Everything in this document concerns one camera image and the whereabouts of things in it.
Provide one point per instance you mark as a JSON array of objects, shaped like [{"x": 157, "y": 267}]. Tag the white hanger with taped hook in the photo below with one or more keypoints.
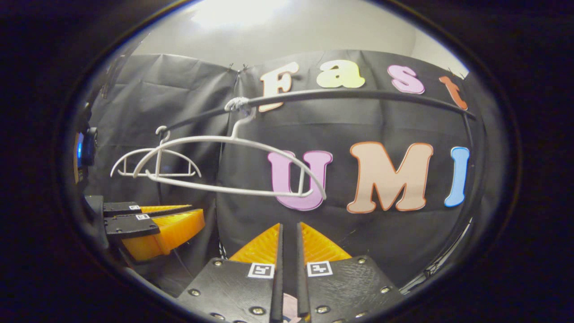
[{"x": 236, "y": 104}]

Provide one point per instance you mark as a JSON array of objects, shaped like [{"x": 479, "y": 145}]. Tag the black metal clothes rack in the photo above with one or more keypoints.
[{"x": 358, "y": 93}]

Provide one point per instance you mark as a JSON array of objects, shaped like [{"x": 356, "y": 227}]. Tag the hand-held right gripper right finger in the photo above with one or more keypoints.
[{"x": 350, "y": 291}]

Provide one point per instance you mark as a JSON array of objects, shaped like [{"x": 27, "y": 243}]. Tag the black backdrop cloth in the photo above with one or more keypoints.
[{"x": 179, "y": 98}]

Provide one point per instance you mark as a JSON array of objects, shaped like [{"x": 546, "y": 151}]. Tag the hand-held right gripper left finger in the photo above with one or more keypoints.
[{"x": 237, "y": 291}]

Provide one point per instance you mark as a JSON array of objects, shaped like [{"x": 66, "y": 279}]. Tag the white plain hanger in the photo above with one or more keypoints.
[{"x": 188, "y": 160}]

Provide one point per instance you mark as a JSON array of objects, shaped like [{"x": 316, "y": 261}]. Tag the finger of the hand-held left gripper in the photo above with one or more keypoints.
[
  {"x": 119, "y": 208},
  {"x": 130, "y": 226}
]

